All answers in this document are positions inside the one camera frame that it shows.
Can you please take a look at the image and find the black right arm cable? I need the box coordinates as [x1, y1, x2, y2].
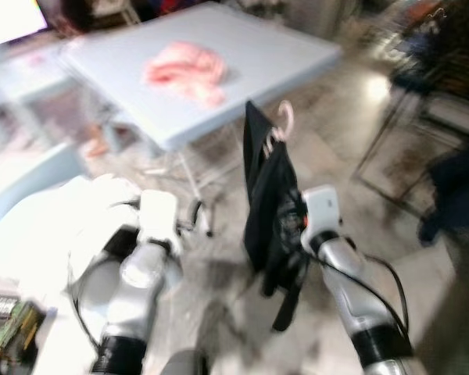
[313, 250, 413, 348]

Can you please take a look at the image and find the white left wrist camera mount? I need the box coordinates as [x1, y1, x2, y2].
[137, 190, 181, 247]

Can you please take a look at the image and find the light blue small table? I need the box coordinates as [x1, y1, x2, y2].
[0, 47, 87, 149]

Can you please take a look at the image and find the pink plastic hanger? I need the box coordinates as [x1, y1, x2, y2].
[268, 100, 295, 148]

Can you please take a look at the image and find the grey robot left leg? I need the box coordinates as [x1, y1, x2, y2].
[160, 350, 212, 375]

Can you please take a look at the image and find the pink cloth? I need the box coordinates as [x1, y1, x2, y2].
[143, 41, 229, 109]

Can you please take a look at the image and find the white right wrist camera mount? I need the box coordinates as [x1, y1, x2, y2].
[301, 185, 343, 255]

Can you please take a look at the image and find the black garment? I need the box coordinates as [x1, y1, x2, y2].
[242, 100, 310, 333]

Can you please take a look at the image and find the green black carton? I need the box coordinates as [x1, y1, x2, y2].
[0, 293, 46, 368]

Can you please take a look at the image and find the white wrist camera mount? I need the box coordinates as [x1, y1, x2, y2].
[301, 185, 343, 255]
[137, 190, 181, 247]

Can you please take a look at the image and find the light grey folding table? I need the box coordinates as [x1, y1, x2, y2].
[63, 2, 343, 235]

